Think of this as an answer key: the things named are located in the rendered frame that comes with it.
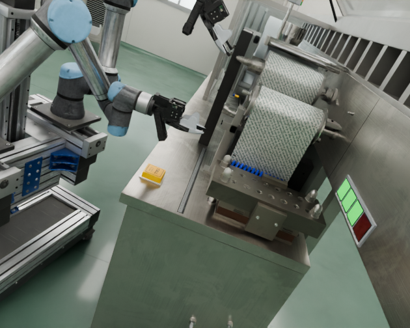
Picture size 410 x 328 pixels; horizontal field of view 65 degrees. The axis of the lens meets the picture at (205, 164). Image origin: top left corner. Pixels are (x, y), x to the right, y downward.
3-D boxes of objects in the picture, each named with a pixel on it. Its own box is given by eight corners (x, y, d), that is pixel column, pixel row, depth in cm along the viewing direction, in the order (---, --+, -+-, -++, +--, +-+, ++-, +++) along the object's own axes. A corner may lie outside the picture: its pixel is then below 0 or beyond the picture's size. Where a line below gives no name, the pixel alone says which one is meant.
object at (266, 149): (228, 161, 121) (248, 118, 113) (286, 184, 122) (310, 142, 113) (228, 161, 121) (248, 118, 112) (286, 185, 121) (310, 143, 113)
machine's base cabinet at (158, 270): (189, 142, 368) (215, 71, 329) (241, 163, 370) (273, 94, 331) (81, 352, 143) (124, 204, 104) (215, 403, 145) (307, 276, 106)
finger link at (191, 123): (205, 123, 111) (181, 112, 112) (200, 138, 113) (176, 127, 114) (208, 121, 113) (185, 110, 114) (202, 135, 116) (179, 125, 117)
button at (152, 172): (146, 168, 120) (148, 163, 119) (164, 175, 120) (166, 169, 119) (140, 176, 114) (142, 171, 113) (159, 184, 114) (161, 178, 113)
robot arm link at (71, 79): (53, 85, 149) (58, 57, 142) (83, 89, 157) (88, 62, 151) (60, 97, 141) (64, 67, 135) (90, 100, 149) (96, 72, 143)
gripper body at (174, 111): (184, 108, 111) (151, 95, 110) (176, 130, 114) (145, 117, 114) (188, 102, 117) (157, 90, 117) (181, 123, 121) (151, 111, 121)
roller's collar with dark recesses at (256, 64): (246, 68, 139) (252, 54, 136) (259, 73, 139) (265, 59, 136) (246, 71, 133) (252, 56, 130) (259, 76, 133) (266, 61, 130)
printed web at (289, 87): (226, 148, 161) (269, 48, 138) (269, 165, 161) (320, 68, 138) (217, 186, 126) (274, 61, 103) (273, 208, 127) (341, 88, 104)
